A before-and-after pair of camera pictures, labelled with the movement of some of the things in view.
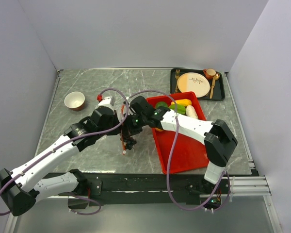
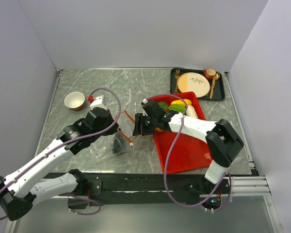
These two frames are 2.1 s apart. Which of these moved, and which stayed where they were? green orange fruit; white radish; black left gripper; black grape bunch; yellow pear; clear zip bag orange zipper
Moved: clear zip bag orange zipper; black grape bunch
Stayed: white radish; green orange fruit; yellow pear; black left gripper
